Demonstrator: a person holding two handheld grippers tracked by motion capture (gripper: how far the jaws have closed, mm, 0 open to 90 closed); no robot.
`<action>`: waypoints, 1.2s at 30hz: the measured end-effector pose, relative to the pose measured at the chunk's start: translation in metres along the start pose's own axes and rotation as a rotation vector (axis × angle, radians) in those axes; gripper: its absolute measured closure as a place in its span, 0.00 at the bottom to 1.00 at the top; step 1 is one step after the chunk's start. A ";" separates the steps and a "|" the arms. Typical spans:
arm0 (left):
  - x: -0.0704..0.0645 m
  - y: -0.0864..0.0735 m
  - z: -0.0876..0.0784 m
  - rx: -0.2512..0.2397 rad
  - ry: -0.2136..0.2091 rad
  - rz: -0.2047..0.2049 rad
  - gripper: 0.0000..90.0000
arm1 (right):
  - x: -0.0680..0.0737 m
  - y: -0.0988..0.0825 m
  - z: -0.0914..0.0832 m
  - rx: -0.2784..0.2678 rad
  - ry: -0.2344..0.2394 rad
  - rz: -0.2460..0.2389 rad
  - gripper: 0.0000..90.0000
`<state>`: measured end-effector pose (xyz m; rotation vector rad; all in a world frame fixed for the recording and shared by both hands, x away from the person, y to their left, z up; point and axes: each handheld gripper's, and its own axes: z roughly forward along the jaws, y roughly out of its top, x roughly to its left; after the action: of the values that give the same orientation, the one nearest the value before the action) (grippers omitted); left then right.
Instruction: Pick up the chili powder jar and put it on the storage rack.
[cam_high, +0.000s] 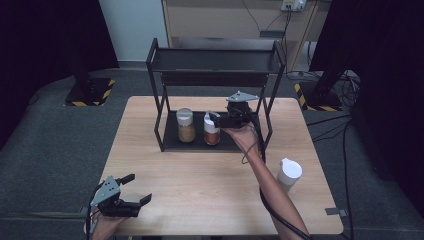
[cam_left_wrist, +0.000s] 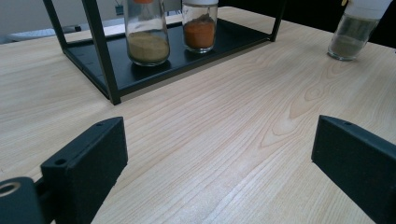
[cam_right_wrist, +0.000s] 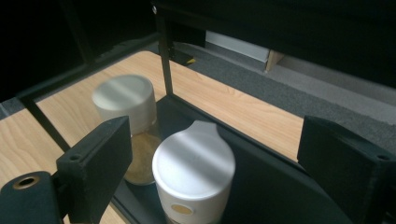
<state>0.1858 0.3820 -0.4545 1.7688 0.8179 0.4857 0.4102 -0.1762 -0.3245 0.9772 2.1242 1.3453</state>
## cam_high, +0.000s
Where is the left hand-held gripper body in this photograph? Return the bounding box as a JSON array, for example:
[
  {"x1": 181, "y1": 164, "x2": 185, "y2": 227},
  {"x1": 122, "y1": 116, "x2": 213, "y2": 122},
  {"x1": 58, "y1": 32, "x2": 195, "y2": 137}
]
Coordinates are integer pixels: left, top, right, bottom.
[{"x1": 89, "y1": 175, "x2": 143, "y2": 218}]

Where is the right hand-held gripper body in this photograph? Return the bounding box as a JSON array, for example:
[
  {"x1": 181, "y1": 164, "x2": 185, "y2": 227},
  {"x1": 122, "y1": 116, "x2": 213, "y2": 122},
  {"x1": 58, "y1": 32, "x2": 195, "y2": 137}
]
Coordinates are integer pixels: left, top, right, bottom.
[{"x1": 225, "y1": 90, "x2": 260, "y2": 130}]

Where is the red powder spice jar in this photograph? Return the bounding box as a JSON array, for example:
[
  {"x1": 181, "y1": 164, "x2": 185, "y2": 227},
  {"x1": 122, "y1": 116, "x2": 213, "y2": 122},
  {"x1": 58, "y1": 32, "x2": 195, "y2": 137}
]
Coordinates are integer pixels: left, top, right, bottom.
[{"x1": 203, "y1": 110, "x2": 222, "y2": 146}]

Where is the tan powder spice jar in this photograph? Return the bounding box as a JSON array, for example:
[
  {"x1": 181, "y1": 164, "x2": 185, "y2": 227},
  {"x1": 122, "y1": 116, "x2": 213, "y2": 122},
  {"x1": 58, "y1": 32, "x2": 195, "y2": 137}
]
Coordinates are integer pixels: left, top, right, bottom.
[{"x1": 175, "y1": 107, "x2": 197, "y2": 144}]

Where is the black metal rack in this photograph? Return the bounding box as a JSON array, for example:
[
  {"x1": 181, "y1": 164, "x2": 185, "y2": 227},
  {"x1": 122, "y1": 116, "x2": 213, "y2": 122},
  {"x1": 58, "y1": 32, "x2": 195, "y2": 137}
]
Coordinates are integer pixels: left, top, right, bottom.
[{"x1": 145, "y1": 37, "x2": 287, "y2": 153}]

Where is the person's right hand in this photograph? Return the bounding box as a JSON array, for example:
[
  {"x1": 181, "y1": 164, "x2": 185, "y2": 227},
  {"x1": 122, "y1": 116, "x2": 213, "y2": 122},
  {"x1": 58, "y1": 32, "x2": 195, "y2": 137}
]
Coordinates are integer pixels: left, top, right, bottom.
[{"x1": 222, "y1": 122, "x2": 263, "y2": 158}]

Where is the person's left hand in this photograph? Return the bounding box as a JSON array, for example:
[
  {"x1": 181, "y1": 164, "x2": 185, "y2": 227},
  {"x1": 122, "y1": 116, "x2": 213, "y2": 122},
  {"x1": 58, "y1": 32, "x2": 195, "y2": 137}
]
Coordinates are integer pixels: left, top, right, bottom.
[{"x1": 83, "y1": 211, "x2": 130, "y2": 240}]

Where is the black stand with striped base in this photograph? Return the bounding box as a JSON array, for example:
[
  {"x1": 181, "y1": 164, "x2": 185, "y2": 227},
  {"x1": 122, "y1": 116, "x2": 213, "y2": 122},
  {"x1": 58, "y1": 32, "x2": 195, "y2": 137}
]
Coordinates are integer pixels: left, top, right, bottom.
[
  {"x1": 63, "y1": 58, "x2": 116, "y2": 108},
  {"x1": 294, "y1": 58, "x2": 349, "y2": 113}
]

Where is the beige wooden panel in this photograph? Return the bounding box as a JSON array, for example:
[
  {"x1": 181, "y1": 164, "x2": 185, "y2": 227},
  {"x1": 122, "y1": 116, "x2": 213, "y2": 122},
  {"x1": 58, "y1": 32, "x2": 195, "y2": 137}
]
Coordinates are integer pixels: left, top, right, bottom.
[{"x1": 161, "y1": 0, "x2": 322, "y2": 72}]

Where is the white power strip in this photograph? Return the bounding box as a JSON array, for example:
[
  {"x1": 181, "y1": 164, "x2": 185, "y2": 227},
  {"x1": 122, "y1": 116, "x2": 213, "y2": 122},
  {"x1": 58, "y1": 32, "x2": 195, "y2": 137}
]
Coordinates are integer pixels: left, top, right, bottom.
[{"x1": 280, "y1": 0, "x2": 307, "y2": 12}]

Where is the grey tape piece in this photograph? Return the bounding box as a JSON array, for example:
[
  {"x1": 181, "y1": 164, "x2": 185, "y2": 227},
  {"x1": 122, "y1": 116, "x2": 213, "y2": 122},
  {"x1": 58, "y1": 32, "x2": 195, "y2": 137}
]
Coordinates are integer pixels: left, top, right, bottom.
[{"x1": 324, "y1": 207, "x2": 349, "y2": 217}]

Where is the black curtain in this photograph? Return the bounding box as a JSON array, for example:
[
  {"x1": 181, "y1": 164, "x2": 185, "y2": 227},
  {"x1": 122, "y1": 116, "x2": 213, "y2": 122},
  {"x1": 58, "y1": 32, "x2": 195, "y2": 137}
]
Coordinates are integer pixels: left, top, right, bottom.
[
  {"x1": 0, "y1": 0, "x2": 120, "y2": 149},
  {"x1": 309, "y1": 0, "x2": 424, "y2": 216}
]

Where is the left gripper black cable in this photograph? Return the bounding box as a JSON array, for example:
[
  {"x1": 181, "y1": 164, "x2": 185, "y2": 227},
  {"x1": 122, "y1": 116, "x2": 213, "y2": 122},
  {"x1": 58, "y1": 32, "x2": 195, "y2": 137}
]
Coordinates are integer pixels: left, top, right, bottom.
[{"x1": 85, "y1": 181, "x2": 105, "y2": 240}]

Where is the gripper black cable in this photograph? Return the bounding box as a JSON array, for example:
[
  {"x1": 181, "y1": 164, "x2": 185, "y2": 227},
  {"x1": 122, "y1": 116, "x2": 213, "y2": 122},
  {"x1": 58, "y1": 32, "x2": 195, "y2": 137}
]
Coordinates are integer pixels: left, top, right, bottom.
[
  {"x1": 240, "y1": 120, "x2": 314, "y2": 240},
  {"x1": 85, "y1": 181, "x2": 105, "y2": 240}
]

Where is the grey flat wall box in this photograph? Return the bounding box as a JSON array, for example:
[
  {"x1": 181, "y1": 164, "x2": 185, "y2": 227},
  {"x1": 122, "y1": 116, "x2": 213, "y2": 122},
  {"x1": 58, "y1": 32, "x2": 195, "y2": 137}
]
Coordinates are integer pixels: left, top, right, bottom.
[{"x1": 259, "y1": 30, "x2": 286, "y2": 39}]

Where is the black power cable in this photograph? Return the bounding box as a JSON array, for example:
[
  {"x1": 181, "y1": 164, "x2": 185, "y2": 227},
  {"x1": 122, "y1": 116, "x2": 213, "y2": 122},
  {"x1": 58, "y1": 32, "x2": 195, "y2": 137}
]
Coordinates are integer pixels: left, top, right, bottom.
[{"x1": 280, "y1": 9, "x2": 292, "y2": 66}]

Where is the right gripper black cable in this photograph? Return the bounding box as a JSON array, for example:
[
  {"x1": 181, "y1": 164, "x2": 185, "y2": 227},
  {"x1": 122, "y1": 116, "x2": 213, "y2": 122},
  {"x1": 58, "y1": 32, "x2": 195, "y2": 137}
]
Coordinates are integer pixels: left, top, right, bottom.
[{"x1": 240, "y1": 120, "x2": 314, "y2": 240}]

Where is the long black floor cable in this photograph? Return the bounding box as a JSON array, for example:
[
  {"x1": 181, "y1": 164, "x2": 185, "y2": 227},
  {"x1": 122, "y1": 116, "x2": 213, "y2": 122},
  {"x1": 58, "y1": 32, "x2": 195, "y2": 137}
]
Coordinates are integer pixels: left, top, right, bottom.
[{"x1": 305, "y1": 114, "x2": 356, "y2": 240}]

